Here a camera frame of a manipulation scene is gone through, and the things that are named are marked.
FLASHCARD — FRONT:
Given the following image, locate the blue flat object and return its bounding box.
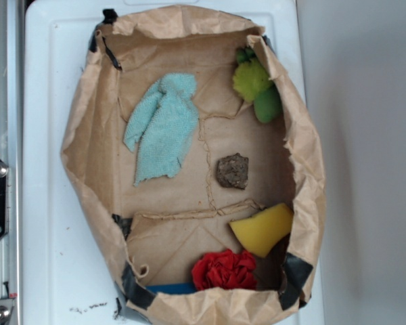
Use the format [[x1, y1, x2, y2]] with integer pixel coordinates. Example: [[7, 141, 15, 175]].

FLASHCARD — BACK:
[[146, 282, 197, 295]]

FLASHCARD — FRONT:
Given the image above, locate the red crumpled paper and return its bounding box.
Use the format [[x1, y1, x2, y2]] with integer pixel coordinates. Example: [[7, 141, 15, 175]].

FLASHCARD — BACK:
[[191, 249, 257, 290]]

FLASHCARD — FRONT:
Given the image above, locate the light blue terry cloth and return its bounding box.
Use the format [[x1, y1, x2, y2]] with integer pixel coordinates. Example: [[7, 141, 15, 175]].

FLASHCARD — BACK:
[[123, 73, 199, 187]]

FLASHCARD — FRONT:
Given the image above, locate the aluminium frame rail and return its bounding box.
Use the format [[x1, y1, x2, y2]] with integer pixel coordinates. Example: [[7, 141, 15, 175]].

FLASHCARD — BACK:
[[0, 1, 25, 324]]

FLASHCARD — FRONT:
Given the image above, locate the brown rock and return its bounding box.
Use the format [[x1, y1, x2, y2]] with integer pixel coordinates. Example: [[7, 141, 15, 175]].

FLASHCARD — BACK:
[[216, 153, 249, 190]]

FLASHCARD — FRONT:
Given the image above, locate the yellow sponge piece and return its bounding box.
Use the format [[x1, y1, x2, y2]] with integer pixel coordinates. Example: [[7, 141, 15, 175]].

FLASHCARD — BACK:
[[229, 203, 294, 258]]

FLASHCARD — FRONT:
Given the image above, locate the green plush toy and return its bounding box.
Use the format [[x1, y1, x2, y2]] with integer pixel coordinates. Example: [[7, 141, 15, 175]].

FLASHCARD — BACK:
[[233, 47, 282, 123]]

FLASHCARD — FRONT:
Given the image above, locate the brown paper bag bin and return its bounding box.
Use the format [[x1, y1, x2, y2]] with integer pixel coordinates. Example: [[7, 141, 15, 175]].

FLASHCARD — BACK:
[[61, 4, 326, 324]]

